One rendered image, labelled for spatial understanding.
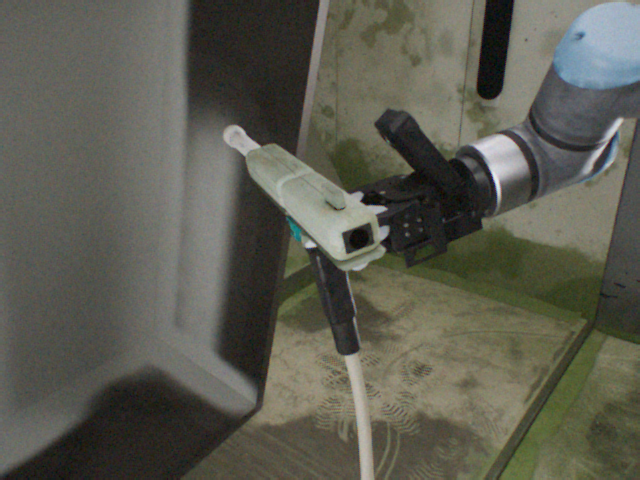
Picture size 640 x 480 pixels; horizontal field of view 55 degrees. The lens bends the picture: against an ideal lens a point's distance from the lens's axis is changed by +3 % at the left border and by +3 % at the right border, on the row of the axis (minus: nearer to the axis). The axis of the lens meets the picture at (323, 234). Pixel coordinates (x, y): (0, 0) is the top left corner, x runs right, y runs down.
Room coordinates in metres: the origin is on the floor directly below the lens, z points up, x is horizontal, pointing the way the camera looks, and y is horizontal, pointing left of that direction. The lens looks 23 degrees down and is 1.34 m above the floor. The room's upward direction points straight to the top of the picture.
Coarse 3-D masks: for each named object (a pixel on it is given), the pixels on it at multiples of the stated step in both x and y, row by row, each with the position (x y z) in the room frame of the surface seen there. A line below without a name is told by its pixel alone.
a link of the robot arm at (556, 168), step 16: (528, 112) 0.68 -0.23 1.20; (512, 128) 0.68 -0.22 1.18; (528, 128) 0.67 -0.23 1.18; (528, 144) 0.65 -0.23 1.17; (544, 144) 0.65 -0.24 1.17; (608, 144) 0.67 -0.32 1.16; (528, 160) 0.64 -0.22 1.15; (544, 160) 0.64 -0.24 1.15; (560, 160) 0.64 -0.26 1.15; (576, 160) 0.64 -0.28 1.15; (592, 160) 0.65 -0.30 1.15; (608, 160) 0.67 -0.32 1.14; (544, 176) 0.64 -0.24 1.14; (560, 176) 0.65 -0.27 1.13; (576, 176) 0.66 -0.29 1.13; (592, 176) 0.68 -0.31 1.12; (544, 192) 0.65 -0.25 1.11
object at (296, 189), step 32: (256, 160) 0.70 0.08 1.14; (288, 160) 0.67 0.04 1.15; (288, 192) 0.58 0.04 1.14; (320, 192) 0.54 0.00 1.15; (320, 224) 0.49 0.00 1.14; (352, 224) 0.47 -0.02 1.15; (320, 256) 0.57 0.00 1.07; (352, 256) 0.47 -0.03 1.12; (320, 288) 0.58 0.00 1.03; (352, 320) 0.58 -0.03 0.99; (352, 352) 0.58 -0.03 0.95
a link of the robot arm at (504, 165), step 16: (480, 144) 0.66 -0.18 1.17; (496, 144) 0.65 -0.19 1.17; (512, 144) 0.65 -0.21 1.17; (480, 160) 0.64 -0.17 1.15; (496, 160) 0.63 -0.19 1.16; (512, 160) 0.63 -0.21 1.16; (496, 176) 0.62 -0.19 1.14; (512, 176) 0.63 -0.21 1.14; (528, 176) 0.63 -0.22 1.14; (496, 192) 0.62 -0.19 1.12; (512, 192) 0.62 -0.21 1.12; (528, 192) 0.63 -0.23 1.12; (496, 208) 0.63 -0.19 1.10; (512, 208) 0.64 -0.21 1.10
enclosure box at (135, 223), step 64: (0, 0) 0.93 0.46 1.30; (64, 0) 1.02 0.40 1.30; (128, 0) 1.12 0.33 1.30; (192, 0) 1.14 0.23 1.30; (256, 0) 1.06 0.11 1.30; (320, 0) 0.96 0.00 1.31; (0, 64) 0.94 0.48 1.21; (64, 64) 1.02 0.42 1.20; (128, 64) 1.13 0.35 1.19; (192, 64) 1.15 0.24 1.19; (256, 64) 1.07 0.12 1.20; (0, 128) 0.94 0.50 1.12; (64, 128) 1.03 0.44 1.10; (128, 128) 1.14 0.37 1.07; (192, 128) 1.16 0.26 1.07; (256, 128) 1.07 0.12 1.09; (0, 192) 0.94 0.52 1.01; (64, 192) 1.04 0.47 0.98; (128, 192) 1.16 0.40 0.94; (192, 192) 1.17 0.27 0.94; (256, 192) 1.07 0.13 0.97; (0, 256) 0.95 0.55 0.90; (64, 256) 1.05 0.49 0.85; (128, 256) 1.18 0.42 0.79; (192, 256) 1.18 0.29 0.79; (256, 256) 1.08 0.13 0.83; (0, 320) 0.95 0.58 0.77; (64, 320) 1.06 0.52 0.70; (128, 320) 1.20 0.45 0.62; (192, 320) 1.19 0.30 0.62; (256, 320) 1.08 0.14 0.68; (0, 384) 0.96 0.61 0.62; (64, 384) 1.07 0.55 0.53; (128, 384) 1.10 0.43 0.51; (192, 384) 1.12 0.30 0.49; (256, 384) 1.09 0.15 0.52; (0, 448) 0.91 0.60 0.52; (64, 448) 0.92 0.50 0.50; (128, 448) 0.94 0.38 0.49; (192, 448) 0.95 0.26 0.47
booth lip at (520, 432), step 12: (588, 324) 2.13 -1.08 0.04; (576, 348) 1.96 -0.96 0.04; (564, 360) 1.88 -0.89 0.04; (552, 372) 1.80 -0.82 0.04; (564, 372) 1.83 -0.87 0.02; (552, 384) 1.74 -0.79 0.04; (540, 396) 1.67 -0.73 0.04; (540, 408) 1.62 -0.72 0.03; (528, 420) 1.55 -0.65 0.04; (516, 432) 1.49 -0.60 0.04; (516, 444) 1.45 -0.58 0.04; (504, 456) 1.39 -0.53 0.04; (492, 468) 1.35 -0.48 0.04; (504, 468) 1.37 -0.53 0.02
